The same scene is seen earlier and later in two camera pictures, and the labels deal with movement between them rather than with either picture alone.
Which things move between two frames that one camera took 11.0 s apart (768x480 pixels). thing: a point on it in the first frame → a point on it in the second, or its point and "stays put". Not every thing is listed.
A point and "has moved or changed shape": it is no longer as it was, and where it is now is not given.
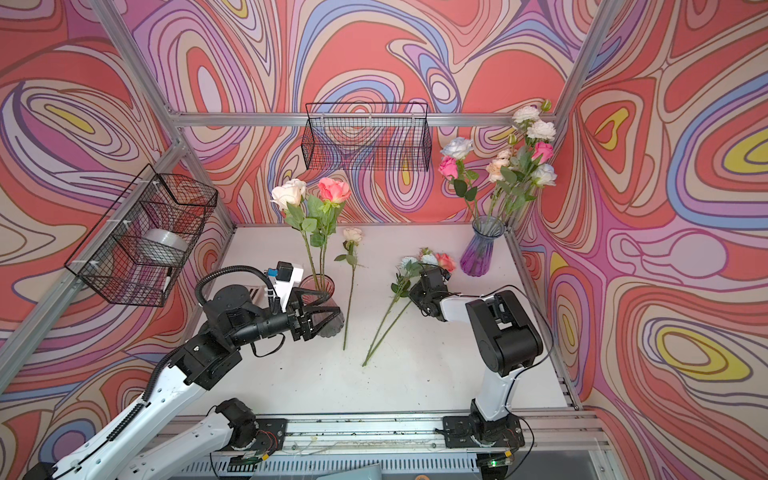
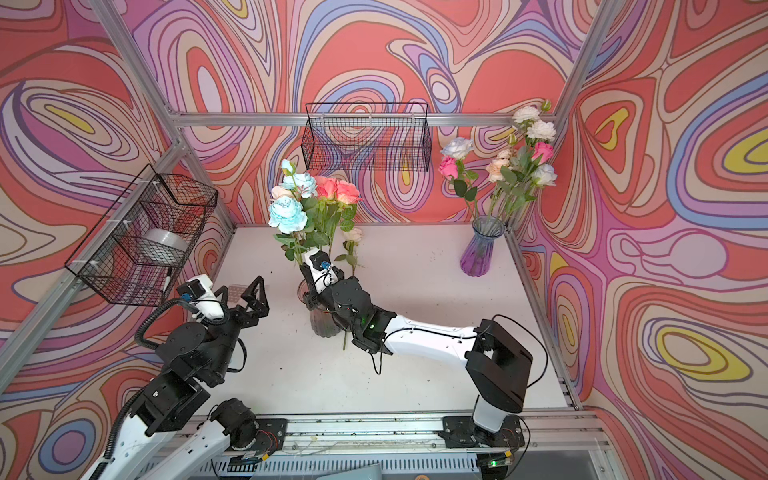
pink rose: (545, 149) stays put
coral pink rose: (332, 192) has moved or changed shape
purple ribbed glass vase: (477, 256) stays put
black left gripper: (298, 328) → (248, 319)
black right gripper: (414, 295) → (312, 295)
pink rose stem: (454, 170) stays put
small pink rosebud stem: (351, 238) stays put
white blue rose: (459, 148) stays put
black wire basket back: (367, 136) stays put
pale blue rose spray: (410, 268) → (293, 216)
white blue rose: (544, 175) stays put
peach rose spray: (494, 172) stays put
